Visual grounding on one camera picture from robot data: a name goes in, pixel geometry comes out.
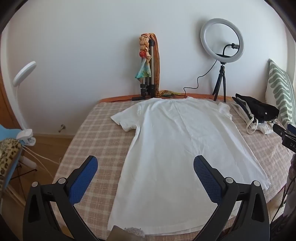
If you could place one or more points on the white tote bag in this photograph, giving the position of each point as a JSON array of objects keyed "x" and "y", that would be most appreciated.
[{"x": 262, "y": 128}]

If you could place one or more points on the orange patterned bed sheet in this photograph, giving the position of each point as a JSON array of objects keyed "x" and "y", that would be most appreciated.
[{"x": 115, "y": 98}]

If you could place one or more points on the white clip lamp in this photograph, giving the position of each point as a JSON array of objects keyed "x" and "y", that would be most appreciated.
[{"x": 24, "y": 71}]

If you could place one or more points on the beige plaid blanket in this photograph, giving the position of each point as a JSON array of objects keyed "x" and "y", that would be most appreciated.
[{"x": 92, "y": 129}]

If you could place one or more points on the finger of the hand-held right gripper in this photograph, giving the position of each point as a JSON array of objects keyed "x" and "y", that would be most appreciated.
[
  {"x": 281, "y": 131},
  {"x": 291, "y": 128}
]

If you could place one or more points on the metal door stopper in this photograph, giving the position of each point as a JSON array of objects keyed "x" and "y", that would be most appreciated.
[{"x": 62, "y": 128}]

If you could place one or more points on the grey fuzzy cloth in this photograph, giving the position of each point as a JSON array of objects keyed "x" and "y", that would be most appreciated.
[{"x": 135, "y": 232}]

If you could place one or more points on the green patterned pillow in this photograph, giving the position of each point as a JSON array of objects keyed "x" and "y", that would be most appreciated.
[{"x": 278, "y": 88}]

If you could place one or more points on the blue chair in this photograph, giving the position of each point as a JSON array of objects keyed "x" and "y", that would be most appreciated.
[{"x": 12, "y": 166}]

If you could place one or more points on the orange patterned cloth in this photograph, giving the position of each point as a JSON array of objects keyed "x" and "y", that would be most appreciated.
[{"x": 157, "y": 64}]

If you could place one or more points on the colourful silk scarf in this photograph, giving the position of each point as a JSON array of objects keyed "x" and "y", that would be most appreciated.
[{"x": 143, "y": 70}]

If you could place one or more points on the white t-shirt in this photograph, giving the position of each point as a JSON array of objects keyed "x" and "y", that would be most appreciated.
[{"x": 173, "y": 143}]

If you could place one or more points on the silver camera tripod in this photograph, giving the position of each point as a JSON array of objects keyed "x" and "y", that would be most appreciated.
[{"x": 152, "y": 69}]

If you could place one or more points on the black cloth bag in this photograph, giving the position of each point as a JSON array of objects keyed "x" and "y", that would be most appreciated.
[{"x": 261, "y": 109}]

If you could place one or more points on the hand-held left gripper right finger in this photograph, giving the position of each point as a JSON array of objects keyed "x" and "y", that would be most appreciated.
[{"x": 208, "y": 182}]

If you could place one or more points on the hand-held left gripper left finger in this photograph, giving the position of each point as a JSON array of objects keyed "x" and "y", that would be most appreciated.
[{"x": 82, "y": 183}]

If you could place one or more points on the leopard print cloth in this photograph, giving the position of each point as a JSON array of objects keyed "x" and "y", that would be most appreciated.
[{"x": 9, "y": 150}]

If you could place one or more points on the black power adapter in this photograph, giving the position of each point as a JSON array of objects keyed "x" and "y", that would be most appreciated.
[{"x": 138, "y": 98}]

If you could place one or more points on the black mini tripod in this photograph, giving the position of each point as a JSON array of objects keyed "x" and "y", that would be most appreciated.
[{"x": 221, "y": 74}]

